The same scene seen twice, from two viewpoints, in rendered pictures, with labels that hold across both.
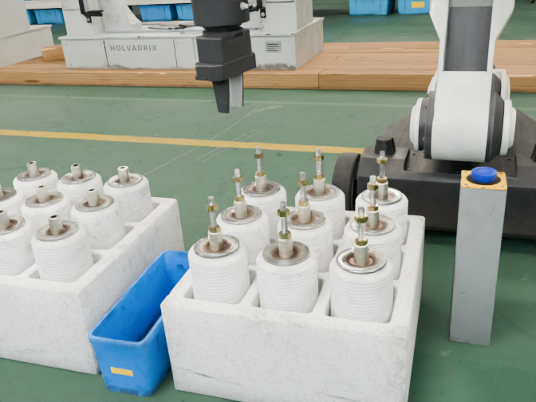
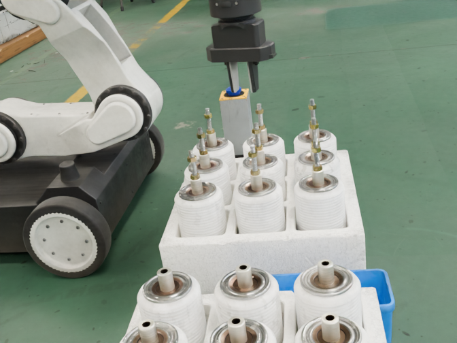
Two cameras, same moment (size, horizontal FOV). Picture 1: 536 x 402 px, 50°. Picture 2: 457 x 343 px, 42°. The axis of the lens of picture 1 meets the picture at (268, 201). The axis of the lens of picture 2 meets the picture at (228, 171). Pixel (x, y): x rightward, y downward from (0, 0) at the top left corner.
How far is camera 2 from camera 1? 156 cm
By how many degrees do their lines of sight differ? 88
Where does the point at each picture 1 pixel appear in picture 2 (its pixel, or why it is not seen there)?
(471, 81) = (132, 64)
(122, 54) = not seen: outside the picture
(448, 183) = (123, 162)
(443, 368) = not seen: hidden behind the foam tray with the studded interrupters
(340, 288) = (334, 150)
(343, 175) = (88, 208)
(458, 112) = (147, 87)
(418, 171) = (108, 168)
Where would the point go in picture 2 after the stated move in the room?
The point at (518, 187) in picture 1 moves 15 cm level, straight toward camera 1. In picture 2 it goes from (138, 141) to (188, 139)
